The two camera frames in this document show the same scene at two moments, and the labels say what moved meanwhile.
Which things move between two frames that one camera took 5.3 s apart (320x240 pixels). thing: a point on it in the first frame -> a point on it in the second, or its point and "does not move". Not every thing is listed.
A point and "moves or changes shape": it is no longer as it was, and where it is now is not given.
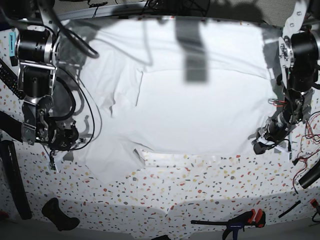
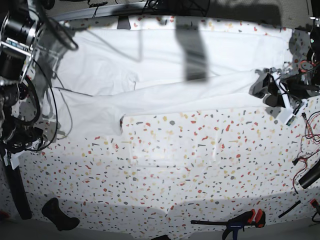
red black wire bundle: (312, 135) does not move
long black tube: (8, 148) does not move
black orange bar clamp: (253, 217) does not move
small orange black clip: (314, 202) does not move
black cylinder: (309, 178) does not move
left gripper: (62, 137) -> (31, 138)
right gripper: (269, 135) -> (276, 88)
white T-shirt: (170, 85) moves or changes shape
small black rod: (298, 202) does not move
